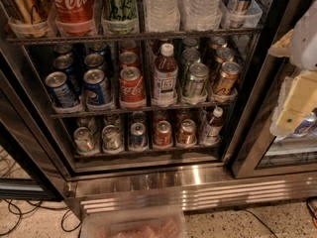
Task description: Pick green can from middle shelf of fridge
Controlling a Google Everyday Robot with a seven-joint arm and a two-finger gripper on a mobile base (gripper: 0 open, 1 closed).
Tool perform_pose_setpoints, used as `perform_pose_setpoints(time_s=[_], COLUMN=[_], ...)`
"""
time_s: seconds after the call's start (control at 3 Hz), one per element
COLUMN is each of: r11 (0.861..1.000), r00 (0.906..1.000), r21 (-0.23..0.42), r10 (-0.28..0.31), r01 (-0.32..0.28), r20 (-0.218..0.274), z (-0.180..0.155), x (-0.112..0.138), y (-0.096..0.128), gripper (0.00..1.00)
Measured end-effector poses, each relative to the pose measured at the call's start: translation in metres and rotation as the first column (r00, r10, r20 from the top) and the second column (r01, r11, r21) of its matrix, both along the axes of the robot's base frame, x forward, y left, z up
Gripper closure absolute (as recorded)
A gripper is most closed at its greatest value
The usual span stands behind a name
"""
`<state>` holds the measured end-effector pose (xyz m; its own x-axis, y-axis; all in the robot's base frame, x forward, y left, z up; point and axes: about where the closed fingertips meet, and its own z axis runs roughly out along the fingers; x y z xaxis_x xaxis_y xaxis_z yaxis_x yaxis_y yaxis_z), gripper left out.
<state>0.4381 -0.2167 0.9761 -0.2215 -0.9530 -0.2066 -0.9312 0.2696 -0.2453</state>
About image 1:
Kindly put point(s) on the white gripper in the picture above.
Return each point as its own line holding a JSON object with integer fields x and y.
{"x": 305, "y": 40}

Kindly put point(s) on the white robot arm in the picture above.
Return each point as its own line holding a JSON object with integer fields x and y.
{"x": 298, "y": 95}

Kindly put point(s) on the blue can behind door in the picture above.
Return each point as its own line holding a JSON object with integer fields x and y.
{"x": 305, "y": 125}

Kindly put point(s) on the front gold soda can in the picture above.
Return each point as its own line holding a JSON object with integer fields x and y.
{"x": 226, "y": 78}

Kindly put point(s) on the gold soda can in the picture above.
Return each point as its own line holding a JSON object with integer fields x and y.
{"x": 221, "y": 55}
{"x": 214, "y": 44}
{"x": 226, "y": 78}

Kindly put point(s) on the middle gold soda can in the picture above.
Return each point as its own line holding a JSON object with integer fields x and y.
{"x": 221, "y": 55}

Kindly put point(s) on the rear gold soda can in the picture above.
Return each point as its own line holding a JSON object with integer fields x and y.
{"x": 214, "y": 44}

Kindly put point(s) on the glass fridge door right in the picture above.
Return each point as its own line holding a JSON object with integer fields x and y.
{"x": 252, "y": 139}

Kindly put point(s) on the bottom shelf tea bottle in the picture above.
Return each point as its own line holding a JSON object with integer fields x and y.
{"x": 212, "y": 126}

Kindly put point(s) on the top shelf silver blue can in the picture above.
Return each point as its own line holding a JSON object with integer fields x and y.
{"x": 238, "y": 8}

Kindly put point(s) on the bottom shelf orange can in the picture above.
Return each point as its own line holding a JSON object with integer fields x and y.
{"x": 187, "y": 132}

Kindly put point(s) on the brown tea bottle middle shelf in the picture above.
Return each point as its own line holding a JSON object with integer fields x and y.
{"x": 165, "y": 73}

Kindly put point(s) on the bottom shelf red can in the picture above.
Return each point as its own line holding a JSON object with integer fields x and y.
{"x": 163, "y": 133}

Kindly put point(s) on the top shelf water bottle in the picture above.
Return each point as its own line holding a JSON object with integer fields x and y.
{"x": 162, "y": 16}

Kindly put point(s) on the front red Coca-Cola can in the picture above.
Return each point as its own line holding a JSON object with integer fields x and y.
{"x": 131, "y": 85}

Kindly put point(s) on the red coca-cola can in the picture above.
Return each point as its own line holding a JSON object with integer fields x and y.
{"x": 128, "y": 59}
{"x": 129, "y": 46}
{"x": 131, "y": 85}

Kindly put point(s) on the middle red Coca-Cola can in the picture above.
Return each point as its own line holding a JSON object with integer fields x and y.
{"x": 128, "y": 59}

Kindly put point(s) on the rear red Coca-Cola can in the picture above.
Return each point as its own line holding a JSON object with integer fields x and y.
{"x": 129, "y": 46}

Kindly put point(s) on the bottom shelf blue can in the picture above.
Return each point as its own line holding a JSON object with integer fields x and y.
{"x": 138, "y": 135}

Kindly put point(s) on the top shelf green LaCroix can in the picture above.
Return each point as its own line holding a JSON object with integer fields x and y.
{"x": 120, "y": 16}

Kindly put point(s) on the stainless steel fridge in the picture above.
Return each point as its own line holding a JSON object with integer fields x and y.
{"x": 39, "y": 135}

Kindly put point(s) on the rear blue Pepsi can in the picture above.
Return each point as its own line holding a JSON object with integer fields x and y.
{"x": 102, "y": 49}

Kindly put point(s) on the blue pepsi can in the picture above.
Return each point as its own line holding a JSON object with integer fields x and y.
{"x": 97, "y": 87}
{"x": 102, "y": 49}
{"x": 94, "y": 61}

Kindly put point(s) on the front blue Pepsi can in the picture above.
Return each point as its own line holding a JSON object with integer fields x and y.
{"x": 97, "y": 87}

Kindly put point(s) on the middle blue Pepsi can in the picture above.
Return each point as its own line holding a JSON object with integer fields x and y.
{"x": 94, "y": 61}

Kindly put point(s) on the bottom shelf silver can left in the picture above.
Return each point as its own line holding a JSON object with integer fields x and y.
{"x": 84, "y": 139}

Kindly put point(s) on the middle left blue can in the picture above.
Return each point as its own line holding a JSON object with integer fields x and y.
{"x": 67, "y": 65}

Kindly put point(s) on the front left blue can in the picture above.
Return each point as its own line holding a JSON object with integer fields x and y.
{"x": 60, "y": 91}

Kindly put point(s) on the top shelf Coca-Cola can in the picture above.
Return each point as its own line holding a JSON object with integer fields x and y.
{"x": 74, "y": 17}

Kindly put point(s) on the rear left blue can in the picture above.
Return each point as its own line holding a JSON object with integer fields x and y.
{"x": 63, "y": 50}

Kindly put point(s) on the top shelf gold can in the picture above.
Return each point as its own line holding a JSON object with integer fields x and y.
{"x": 28, "y": 18}

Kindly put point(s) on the clear plastic bin foreground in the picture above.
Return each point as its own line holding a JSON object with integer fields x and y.
{"x": 151, "y": 222}

